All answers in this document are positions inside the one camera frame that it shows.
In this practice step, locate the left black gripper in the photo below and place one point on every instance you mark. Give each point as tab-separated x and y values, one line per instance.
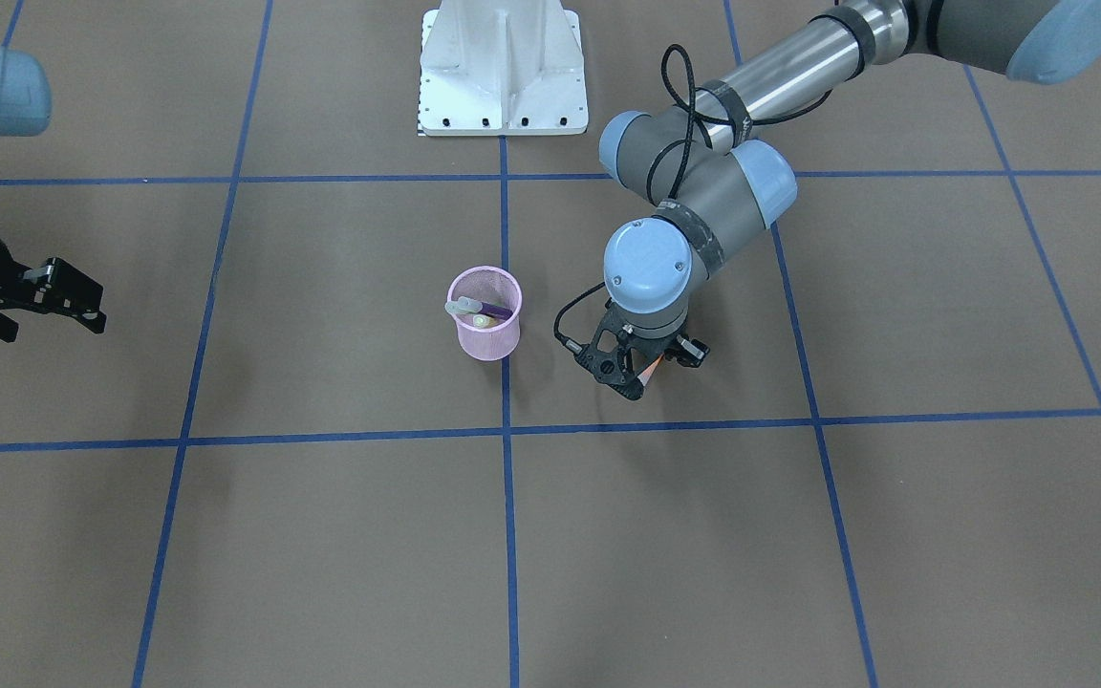
691	351

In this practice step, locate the orange highlighter pen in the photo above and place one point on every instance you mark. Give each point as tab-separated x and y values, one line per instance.
644	376

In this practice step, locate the purple marker pen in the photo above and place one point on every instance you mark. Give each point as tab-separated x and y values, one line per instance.
497	312

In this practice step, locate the yellow highlighter pen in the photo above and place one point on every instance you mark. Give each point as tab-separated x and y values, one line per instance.
482	322

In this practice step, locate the green highlighter pen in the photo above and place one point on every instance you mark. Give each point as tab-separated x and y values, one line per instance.
464	306

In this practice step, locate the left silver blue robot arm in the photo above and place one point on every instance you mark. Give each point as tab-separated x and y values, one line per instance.
714	186

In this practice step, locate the pink mesh pen holder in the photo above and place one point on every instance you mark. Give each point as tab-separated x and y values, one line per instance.
497	286

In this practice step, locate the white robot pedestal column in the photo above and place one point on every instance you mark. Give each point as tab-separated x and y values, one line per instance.
502	69

